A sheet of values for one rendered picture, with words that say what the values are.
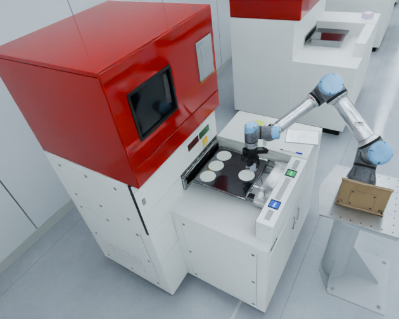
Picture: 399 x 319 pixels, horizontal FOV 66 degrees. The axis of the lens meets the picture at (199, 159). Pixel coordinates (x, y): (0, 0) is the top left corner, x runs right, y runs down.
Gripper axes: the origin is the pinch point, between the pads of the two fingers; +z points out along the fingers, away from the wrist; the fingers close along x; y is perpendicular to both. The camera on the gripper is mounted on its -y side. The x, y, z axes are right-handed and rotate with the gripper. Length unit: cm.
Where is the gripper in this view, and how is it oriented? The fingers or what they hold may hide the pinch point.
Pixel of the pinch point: (254, 169)
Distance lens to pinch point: 194.0
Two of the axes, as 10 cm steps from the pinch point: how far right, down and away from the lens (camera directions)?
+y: -8.8, 3.9, -2.8
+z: 1.2, 7.5, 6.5
